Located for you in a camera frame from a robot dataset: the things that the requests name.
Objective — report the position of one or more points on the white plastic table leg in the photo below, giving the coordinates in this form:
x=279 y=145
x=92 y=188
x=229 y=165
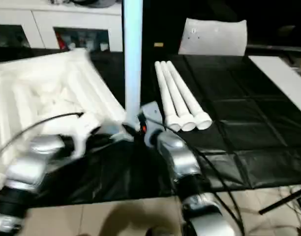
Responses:
x=187 y=93
x=132 y=61
x=175 y=93
x=165 y=93

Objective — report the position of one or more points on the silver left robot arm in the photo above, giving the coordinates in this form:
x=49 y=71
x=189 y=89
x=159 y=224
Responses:
x=30 y=167

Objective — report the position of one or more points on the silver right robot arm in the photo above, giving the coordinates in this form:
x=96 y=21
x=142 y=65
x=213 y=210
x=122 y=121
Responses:
x=182 y=159

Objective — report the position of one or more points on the small gold label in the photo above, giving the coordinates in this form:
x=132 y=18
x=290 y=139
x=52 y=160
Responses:
x=158 y=45

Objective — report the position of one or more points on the small white jar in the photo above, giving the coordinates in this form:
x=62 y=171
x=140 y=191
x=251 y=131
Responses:
x=72 y=46
x=104 y=46

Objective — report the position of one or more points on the white jar with blue print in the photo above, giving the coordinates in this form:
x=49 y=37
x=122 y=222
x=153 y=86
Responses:
x=89 y=43

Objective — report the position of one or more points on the black padded work mat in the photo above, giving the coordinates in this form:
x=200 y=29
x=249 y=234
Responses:
x=239 y=110

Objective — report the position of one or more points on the red bottle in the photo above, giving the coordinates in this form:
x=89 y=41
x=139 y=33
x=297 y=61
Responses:
x=59 y=40

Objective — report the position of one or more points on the white cabinet with glass doors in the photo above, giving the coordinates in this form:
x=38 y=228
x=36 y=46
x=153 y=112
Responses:
x=54 y=17

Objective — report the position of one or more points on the white flat board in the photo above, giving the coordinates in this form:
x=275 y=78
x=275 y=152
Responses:
x=280 y=73

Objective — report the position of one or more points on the black metal bar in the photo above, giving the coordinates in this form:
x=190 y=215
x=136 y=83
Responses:
x=283 y=200

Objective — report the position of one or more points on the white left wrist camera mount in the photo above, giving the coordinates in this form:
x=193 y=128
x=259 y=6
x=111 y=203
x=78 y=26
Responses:
x=84 y=127

